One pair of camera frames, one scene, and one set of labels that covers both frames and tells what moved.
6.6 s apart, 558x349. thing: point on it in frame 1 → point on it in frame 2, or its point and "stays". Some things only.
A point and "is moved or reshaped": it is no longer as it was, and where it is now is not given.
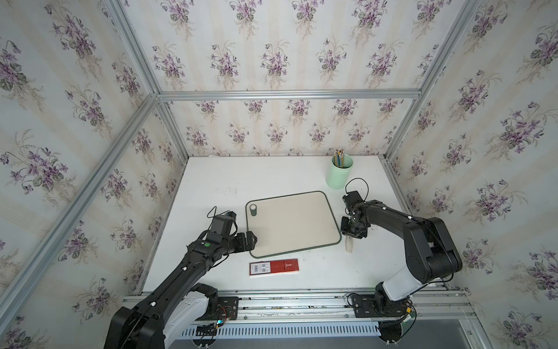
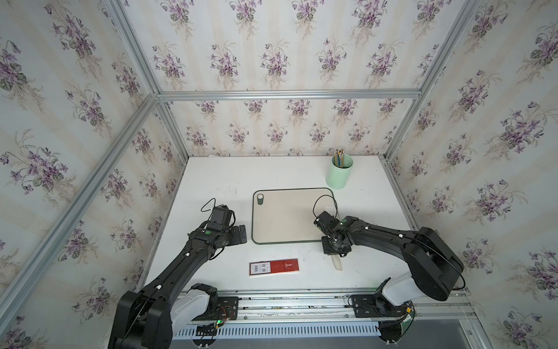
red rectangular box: [273, 267] stays
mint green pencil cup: [338, 171] stays
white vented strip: [285, 330] stays
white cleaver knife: [349, 243] is moved or reshaped
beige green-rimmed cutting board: [290, 223] is moved or reshaped
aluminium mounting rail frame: [331, 307] stays
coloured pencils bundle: [339, 158] stays
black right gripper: [360, 233] → [327, 251]
